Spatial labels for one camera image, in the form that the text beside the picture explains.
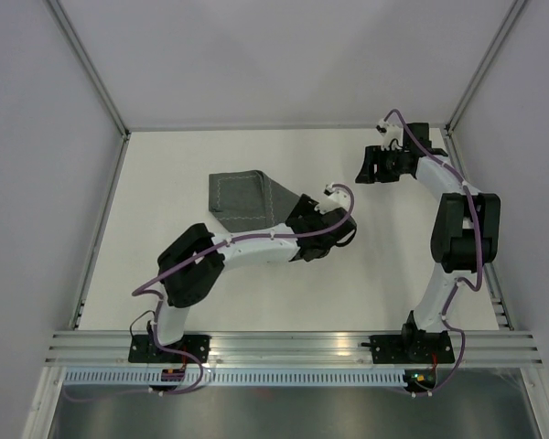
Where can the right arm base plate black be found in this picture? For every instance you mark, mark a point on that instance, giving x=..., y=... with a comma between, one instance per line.
x=420, y=349

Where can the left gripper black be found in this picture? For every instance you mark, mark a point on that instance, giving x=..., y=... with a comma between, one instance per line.
x=306, y=208

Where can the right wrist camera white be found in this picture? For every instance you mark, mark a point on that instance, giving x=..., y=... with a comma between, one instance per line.
x=391, y=134

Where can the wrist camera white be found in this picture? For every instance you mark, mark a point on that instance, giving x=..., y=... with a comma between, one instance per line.
x=335, y=198
x=391, y=134

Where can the aluminium rail front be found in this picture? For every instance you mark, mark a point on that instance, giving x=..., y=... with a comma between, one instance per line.
x=351, y=350

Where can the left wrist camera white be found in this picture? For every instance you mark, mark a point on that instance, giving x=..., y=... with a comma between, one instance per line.
x=335, y=198

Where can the grey cloth napkin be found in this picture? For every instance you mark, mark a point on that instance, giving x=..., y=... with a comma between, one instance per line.
x=249, y=200

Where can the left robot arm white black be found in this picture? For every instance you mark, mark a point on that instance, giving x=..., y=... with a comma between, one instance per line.
x=190, y=266

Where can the white slotted cable duct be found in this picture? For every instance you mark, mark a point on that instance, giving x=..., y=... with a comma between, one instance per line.
x=243, y=377

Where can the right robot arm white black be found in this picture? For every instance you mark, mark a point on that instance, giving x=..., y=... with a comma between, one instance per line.
x=464, y=238

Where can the aluminium frame post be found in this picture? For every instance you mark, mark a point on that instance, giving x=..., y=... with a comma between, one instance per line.
x=73, y=39
x=494, y=48

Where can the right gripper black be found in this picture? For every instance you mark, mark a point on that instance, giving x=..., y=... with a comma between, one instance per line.
x=374, y=155

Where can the left aluminium frame post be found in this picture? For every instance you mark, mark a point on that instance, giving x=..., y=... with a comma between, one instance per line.
x=73, y=39

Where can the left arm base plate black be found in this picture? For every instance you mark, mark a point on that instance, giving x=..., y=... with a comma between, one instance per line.
x=196, y=350

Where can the right aluminium frame post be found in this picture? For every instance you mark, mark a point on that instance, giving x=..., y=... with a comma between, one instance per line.
x=494, y=48

